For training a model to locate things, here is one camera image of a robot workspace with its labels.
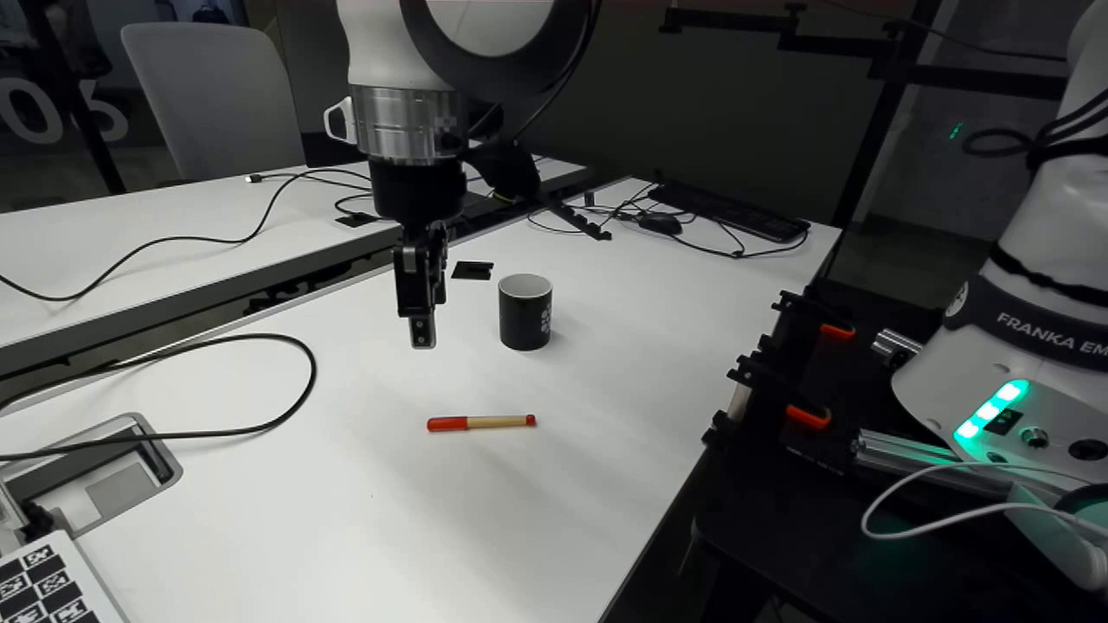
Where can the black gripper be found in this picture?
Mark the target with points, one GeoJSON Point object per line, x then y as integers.
{"type": "Point", "coordinates": [417, 190]}

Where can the red capped tan pen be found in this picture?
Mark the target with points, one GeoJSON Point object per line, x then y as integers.
{"type": "Point", "coordinates": [480, 424]}

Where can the black mug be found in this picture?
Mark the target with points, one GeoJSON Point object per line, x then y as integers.
{"type": "Point", "coordinates": [525, 311]}

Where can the black square grommet plate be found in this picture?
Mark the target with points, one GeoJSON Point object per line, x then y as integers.
{"type": "Point", "coordinates": [472, 270]}

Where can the white chair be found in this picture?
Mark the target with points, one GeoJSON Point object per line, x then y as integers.
{"type": "Point", "coordinates": [220, 98]}

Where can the black keyboard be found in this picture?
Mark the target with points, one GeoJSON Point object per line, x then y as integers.
{"type": "Point", "coordinates": [733, 212]}

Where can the black robot mounting cart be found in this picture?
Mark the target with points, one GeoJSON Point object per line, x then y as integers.
{"type": "Point", "coordinates": [784, 520]}

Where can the black white calibration board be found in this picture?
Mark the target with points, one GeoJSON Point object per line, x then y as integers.
{"type": "Point", "coordinates": [38, 582]}

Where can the black metal frame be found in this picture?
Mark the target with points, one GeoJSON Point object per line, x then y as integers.
{"type": "Point", "coordinates": [889, 69]}

